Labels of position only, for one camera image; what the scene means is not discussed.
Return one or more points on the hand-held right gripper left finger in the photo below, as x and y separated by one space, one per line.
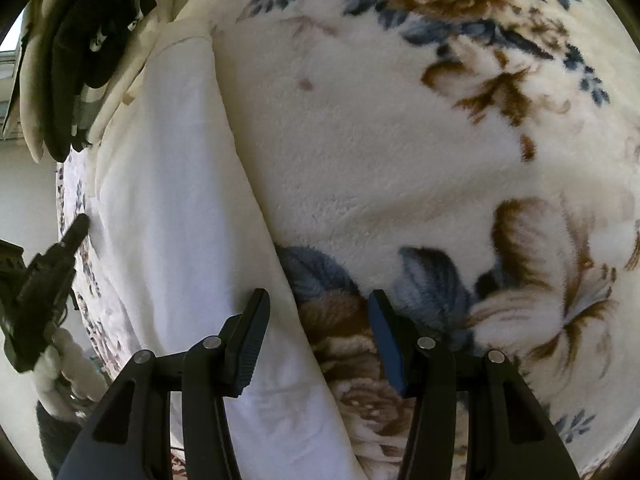
248 342

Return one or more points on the cream garment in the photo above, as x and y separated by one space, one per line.
31 75

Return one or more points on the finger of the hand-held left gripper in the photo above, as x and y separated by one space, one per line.
74 234

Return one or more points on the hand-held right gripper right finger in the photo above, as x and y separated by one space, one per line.
389 347

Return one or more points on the floral fleece blanket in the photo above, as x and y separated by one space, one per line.
380 130

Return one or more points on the black garment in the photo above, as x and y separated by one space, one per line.
82 35

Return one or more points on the white garment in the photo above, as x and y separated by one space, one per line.
170 220

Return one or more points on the window frame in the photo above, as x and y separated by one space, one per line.
11 85

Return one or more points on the person's left hand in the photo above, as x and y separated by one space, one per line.
60 367

